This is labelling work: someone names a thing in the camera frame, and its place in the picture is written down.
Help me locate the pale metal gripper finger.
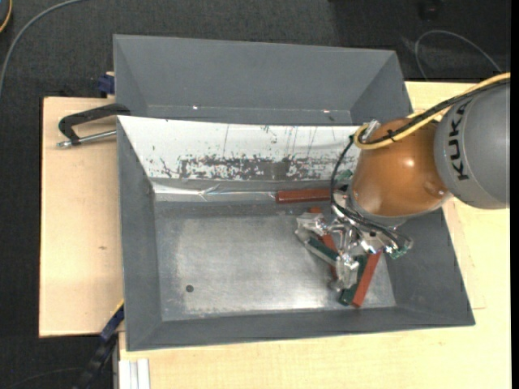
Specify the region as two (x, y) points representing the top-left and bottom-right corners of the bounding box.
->
(294, 212), (328, 246)
(328, 253), (361, 292)

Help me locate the red-brown flat block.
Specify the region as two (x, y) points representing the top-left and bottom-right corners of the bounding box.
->
(350, 250), (384, 309)
(309, 206), (340, 281)
(275, 188), (333, 205)

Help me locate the grey metal bin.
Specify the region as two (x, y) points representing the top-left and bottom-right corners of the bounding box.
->
(112, 33), (477, 353)

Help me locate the pale wood flat board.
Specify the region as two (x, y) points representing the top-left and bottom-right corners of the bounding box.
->
(38, 96), (126, 339)

